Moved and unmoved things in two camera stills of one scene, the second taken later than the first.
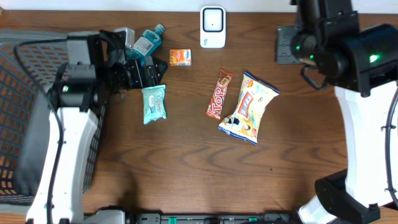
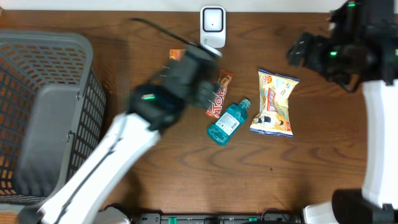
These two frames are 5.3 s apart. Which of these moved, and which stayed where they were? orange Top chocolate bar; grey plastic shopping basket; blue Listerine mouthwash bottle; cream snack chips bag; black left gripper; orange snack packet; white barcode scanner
Moved: black left gripper; blue Listerine mouthwash bottle; cream snack chips bag
Stayed: orange snack packet; white barcode scanner; orange Top chocolate bar; grey plastic shopping basket
